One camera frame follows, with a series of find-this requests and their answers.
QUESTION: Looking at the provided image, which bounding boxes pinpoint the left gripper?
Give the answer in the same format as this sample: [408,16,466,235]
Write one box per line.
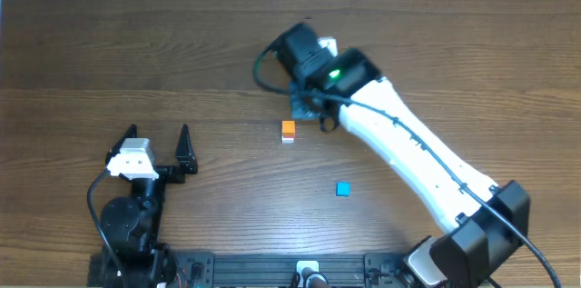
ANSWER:
[104,123,199,184]

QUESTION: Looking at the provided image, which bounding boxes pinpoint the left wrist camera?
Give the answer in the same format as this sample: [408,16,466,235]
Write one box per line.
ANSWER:
[106,137,160,181]

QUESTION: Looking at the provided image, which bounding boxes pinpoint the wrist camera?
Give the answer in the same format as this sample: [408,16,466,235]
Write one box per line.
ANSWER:
[106,137,160,181]
[317,36,340,57]

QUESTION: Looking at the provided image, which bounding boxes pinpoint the black cable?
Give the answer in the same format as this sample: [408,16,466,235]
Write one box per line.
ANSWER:
[251,45,564,288]
[85,168,128,288]

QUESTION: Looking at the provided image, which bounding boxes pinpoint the mounting rail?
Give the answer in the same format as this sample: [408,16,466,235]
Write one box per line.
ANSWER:
[88,251,409,288]

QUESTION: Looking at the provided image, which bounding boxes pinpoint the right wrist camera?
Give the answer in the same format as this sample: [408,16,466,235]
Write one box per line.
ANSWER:
[317,36,340,57]

